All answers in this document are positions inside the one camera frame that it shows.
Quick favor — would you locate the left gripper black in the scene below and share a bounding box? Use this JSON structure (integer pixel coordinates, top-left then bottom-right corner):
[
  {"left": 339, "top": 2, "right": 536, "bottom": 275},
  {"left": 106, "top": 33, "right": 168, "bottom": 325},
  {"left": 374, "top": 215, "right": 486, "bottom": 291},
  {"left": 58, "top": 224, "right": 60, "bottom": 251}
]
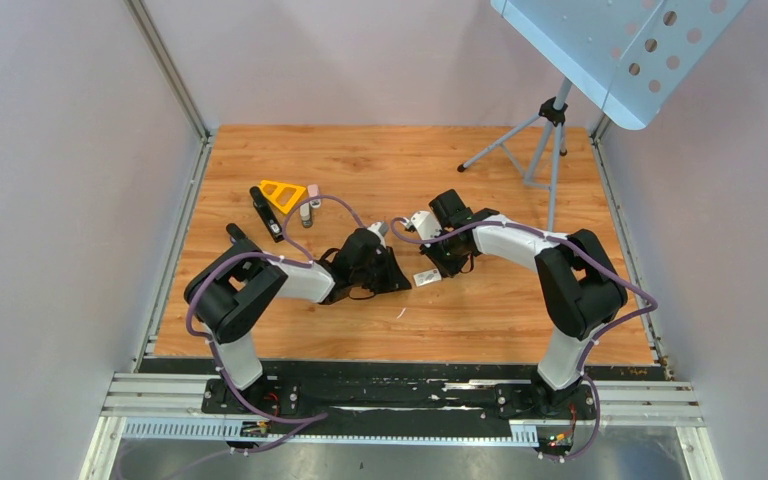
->
[{"left": 351, "top": 247, "right": 411, "bottom": 295}]

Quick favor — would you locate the small white staple box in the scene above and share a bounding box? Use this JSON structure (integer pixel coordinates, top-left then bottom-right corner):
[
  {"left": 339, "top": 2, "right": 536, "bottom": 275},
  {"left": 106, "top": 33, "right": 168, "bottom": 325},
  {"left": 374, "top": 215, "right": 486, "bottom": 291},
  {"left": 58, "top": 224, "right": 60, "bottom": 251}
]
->
[{"left": 413, "top": 268, "right": 442, "bottom": 287}]

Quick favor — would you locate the grey white stapler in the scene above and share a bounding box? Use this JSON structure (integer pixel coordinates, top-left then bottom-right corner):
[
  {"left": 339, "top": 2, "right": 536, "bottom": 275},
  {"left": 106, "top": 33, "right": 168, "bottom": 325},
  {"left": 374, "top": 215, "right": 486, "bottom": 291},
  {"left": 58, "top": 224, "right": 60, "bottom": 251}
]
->
[{"left": 298, "top": 203, "right": 313, "bottom": 228}]

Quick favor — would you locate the pink stapler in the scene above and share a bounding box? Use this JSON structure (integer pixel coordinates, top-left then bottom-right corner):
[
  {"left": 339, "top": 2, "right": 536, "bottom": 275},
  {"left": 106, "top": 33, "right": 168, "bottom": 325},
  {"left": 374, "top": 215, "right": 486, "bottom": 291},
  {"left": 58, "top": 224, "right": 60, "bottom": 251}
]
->
[{"left": 307, "top": 184, "right": 321, "bottom": 209}]

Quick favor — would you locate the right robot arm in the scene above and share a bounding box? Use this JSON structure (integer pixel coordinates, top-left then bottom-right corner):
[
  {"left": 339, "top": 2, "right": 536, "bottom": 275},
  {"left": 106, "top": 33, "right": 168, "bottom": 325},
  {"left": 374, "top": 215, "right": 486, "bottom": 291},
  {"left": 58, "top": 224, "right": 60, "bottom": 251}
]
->
[{"left": 408, "top": 189, "right": 628, "bottom": 418}]

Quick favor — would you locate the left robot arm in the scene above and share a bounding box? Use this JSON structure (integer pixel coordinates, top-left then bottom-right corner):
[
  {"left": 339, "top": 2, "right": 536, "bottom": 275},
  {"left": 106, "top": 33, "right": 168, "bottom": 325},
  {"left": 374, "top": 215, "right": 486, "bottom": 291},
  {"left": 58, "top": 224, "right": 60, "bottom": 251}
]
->
[{"left": 184, "top": 222, "right": 411, "bottom": 413}]

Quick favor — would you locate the yellow plastic triangle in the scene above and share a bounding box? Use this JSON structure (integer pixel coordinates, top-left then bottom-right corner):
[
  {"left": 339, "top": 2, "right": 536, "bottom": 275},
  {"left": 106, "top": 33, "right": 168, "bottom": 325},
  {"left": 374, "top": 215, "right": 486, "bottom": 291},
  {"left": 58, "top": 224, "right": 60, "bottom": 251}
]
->
[{"left": 258, "top": 180, "right": 307, "bottom": 215}]

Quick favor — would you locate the light blue music stand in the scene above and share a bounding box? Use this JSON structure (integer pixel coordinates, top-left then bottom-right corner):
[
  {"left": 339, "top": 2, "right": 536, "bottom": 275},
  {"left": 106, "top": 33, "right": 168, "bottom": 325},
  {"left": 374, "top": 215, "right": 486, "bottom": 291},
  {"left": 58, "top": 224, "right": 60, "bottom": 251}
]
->
[{"left": 457, "top": 0, "right": 747, "bottom": 225}]

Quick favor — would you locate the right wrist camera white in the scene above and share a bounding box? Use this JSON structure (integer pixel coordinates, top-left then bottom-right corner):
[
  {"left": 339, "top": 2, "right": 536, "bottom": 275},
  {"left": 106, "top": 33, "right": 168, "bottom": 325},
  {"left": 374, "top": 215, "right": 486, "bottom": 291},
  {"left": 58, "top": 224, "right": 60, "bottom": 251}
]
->
[{"left": 406, "top": 210, "right": 443, "bottom": 244}]

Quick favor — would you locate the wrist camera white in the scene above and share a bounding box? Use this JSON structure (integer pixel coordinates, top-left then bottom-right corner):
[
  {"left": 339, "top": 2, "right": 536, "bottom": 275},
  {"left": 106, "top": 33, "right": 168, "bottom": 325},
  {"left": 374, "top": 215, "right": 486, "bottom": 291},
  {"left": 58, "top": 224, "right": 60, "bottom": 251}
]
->
[
  {"left": 366, "top": 221, "right": 389, "bottom": 249},
  {"left": 406, "top": 210, "right": 443, "bottom": 244}
]

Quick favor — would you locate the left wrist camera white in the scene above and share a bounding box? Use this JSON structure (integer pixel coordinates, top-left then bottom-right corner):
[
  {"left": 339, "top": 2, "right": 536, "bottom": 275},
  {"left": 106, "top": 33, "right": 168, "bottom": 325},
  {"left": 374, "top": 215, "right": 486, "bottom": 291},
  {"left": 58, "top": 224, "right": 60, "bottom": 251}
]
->
[{"left": 366, "top": 221, "right": 389, "bottom": 249}]

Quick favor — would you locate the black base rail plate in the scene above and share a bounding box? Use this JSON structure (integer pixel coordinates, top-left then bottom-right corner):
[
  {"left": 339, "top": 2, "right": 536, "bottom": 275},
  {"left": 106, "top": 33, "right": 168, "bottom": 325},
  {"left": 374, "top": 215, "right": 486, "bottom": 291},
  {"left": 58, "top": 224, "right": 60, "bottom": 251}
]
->
[{"left": 201, "top": 357, "right": 614, "bottom": 442}]

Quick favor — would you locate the aluminium frame post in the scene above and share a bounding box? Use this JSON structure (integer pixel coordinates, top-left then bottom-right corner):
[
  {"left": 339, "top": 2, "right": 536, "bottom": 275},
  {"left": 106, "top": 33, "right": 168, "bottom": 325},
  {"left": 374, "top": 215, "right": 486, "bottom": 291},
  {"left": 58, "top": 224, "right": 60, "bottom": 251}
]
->
[{"left": 124, "top": 0, "right": 212, "bottom": 143}]

